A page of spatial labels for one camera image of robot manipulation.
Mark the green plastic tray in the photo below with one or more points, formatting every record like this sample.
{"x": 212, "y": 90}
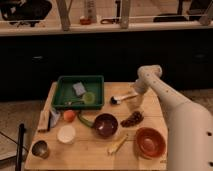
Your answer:
{"x": 64, "y": 91}

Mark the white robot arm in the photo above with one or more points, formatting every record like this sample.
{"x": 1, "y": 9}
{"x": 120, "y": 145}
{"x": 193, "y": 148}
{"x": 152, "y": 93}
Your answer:
{"x": 190, "y": 125}

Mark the orange peach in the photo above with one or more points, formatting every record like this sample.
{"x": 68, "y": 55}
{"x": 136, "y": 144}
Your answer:
{"x": 69, "y": 115}

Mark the red object on shelf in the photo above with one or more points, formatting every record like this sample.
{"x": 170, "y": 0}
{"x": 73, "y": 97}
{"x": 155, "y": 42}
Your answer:
{"x": 84, "y": 21}

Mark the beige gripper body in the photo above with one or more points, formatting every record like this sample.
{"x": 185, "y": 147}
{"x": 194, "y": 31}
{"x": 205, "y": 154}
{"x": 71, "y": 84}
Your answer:
{"x": 135, "y": 101}

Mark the orange bowl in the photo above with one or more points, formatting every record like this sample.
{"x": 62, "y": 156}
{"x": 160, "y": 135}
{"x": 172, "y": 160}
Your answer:
{"x": 149, "y": 143}

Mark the green spoon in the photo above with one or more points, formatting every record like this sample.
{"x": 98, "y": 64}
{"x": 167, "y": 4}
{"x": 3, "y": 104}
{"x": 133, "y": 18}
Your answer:
{"x": 87, "y": 98}

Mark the metal cup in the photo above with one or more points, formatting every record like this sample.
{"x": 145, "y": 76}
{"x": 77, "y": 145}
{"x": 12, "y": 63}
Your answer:
{"x": 40, "y": 149}

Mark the grey sponge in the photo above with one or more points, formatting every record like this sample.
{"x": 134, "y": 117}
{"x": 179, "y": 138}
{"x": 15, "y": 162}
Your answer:
{"x": 79, "y": 89}

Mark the bunch of dark grapes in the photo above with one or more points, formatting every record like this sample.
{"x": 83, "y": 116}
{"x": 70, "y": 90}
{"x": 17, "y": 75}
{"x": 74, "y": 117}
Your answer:
{"x": 134, "y": 119}

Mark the black pole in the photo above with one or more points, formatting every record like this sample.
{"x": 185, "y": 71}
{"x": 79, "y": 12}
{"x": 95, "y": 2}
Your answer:
{"x": 20, "y": 147}

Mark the purple bowl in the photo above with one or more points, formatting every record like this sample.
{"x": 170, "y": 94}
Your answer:
{"x": 105, "y": 125}

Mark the white cup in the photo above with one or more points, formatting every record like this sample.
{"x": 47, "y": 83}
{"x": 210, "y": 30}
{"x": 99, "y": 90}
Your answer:
{"x": 66, "y": 134}

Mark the silver foil packet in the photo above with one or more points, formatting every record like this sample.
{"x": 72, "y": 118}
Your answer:
{"x": 53, "y": 118}

